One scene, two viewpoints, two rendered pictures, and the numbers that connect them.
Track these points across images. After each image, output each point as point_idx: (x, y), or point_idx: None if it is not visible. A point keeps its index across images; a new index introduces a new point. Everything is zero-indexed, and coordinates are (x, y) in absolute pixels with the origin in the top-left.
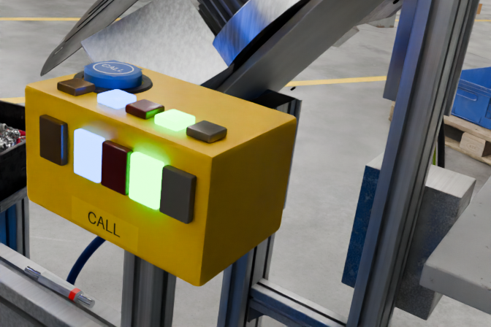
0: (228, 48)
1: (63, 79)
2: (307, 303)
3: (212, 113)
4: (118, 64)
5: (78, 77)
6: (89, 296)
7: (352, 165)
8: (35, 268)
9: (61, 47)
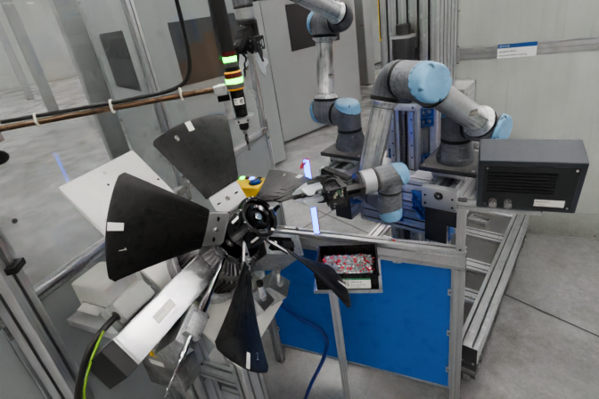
0: None
1: (263, 180)
2: (218, 371)
3: (237, 182)
4: (254, 181)
5: (260, 180)
6: None
7: None
8: (284, 230)
9: (332, 272)
